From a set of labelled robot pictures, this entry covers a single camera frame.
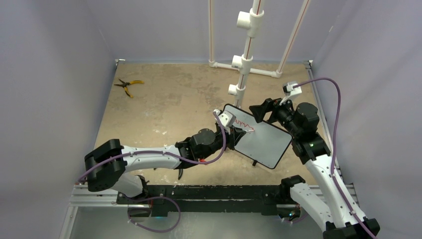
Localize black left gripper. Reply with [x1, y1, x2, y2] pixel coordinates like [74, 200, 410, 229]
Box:
[200, 124, 245, 160]

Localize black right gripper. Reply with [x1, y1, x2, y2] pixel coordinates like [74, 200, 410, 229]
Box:
[250, 95, 302, 137]

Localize small black-framed whiteboard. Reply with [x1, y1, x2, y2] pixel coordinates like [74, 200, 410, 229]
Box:
[223, 104, 292, 169]

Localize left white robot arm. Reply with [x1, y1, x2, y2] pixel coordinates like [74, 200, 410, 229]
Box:
[80, 126, 247, 204]

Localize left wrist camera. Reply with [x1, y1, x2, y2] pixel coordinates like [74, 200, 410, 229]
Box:
[213, 109, 236, 134]

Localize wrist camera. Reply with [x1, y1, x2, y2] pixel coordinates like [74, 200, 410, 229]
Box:
[279, 81, 302, 106]
[213, 109, 236, 134]

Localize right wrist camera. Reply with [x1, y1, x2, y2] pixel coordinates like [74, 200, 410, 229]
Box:
[279, 81, 302, 106]

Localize black handled pliers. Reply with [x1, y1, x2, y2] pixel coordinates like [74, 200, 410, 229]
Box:
[153, 168, 184, 181]

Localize white PVC pipe frame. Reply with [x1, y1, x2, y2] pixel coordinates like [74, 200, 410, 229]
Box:
[208, 0, 311, 108]

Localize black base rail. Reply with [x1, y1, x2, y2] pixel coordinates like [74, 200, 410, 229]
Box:
[116, 185, 296, 217]

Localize yellow handled needle-nose pliers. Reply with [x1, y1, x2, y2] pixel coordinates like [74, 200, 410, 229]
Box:
[114, 79, 144, 98]

